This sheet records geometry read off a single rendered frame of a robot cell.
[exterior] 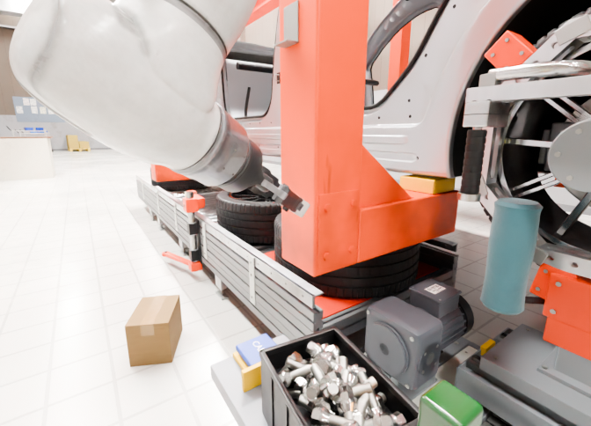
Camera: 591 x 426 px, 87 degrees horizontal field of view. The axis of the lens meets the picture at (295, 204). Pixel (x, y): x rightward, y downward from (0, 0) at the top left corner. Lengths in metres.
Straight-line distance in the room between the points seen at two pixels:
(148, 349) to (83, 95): 1.25
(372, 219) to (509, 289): 0.36
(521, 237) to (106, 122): 0.78
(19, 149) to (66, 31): 7.60
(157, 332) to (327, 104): 1.05
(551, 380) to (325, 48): 1.06
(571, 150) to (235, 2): 0.63
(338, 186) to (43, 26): 0.66
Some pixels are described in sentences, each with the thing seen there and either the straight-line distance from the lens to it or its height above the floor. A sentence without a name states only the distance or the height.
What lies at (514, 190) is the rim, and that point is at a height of 0.73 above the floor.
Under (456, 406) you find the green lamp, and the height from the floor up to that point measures 0.66.
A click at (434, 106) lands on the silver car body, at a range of 1.17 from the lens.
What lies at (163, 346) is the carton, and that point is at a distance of 1.43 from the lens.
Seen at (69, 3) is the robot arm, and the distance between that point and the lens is 0.29.
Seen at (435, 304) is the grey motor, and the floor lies 0.41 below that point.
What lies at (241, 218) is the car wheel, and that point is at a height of 0.42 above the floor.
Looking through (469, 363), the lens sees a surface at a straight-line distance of 1.27.
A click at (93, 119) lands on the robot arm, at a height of 0.90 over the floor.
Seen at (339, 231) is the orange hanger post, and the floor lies 0.63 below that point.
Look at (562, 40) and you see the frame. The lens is 0.94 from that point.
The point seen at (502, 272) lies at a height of 0.58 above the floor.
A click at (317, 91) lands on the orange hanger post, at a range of 0.76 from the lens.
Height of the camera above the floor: 0.89
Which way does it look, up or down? 13 degrees down
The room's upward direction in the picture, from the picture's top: straight up
